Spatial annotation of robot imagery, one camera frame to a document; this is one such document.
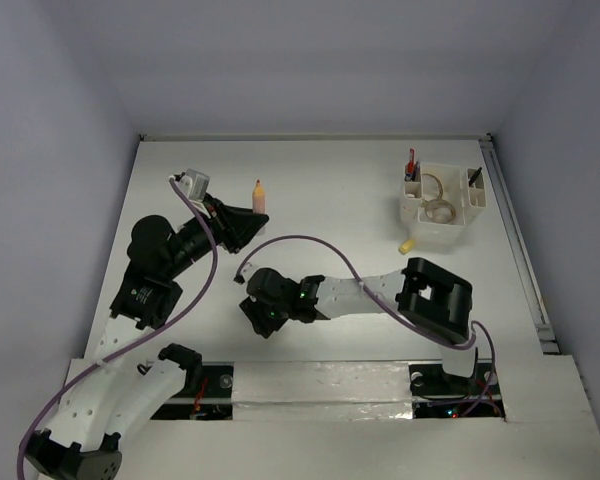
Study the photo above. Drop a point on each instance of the white perforated organizer basket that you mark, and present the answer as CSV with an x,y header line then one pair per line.
x,y
469,203

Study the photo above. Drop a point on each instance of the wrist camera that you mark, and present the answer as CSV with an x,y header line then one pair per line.
x,y
193,185
239,278

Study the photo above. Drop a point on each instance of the yellow highlighter cap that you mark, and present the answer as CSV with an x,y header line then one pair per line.
x,y
406,247

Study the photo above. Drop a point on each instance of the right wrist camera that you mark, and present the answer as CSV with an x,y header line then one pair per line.
x,y
239,278

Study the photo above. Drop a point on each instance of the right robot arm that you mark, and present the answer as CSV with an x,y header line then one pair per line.
x,y
436,302

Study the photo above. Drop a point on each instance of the pink highlighter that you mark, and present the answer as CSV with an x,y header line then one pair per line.
x,y
259,198

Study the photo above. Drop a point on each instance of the red gel pen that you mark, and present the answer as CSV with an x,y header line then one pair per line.
x,y
410,167

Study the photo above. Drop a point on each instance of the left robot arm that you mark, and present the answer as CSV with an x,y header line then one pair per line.
x,y
82,431

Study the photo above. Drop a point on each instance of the black handled scissors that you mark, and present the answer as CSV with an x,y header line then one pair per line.
x,y
475,178

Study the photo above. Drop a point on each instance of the clear tape roll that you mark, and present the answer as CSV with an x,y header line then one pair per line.
x,y
440,211

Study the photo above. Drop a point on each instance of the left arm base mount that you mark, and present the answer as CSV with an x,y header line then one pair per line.
x,y
211,402

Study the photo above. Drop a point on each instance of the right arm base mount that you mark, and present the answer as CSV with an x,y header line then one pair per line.
x,y
438,395

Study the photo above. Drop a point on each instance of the beige masking tape roll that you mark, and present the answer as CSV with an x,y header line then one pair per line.
x,y
431,185

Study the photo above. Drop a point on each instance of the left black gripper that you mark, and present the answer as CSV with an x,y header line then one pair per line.
x,y
233,226

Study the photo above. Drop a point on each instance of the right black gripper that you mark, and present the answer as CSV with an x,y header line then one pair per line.
x,y
262,323

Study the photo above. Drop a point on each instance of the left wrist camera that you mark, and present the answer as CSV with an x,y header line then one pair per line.
x,y
193,185

